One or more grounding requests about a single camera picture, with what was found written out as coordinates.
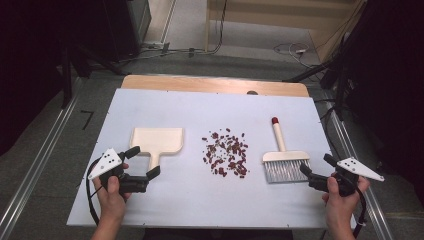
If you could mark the wooden table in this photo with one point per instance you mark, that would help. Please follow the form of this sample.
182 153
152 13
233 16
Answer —
200 85

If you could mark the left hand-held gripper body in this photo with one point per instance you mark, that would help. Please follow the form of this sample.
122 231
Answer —
105 164

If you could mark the pile of red beans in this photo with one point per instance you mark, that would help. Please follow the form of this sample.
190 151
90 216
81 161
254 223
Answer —
226 153

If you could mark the dark curtain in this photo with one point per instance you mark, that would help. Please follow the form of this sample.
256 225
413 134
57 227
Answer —
30 66
393 83

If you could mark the white board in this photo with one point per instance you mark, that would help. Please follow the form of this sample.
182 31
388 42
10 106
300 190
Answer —
200 200

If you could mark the person's left hand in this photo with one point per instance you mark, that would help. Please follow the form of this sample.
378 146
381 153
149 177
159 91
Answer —
111 203

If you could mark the person's right hand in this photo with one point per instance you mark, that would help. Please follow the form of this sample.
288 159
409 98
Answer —
341 208

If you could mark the black metal stand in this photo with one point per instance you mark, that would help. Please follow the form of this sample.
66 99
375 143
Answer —
66 83
308 72

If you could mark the metal floor rail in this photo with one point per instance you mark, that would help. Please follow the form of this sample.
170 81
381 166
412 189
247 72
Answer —
38 160
380 216

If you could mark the black cabinet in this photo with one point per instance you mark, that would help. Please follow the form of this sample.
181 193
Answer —
123 26

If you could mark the cream hand brush red tip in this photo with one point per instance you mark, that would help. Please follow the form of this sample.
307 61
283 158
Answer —
285 163

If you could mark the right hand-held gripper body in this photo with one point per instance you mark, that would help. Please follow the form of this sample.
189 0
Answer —
356 168

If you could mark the cream plastic dustpan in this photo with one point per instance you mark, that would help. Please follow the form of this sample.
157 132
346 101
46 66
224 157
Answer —
158 141

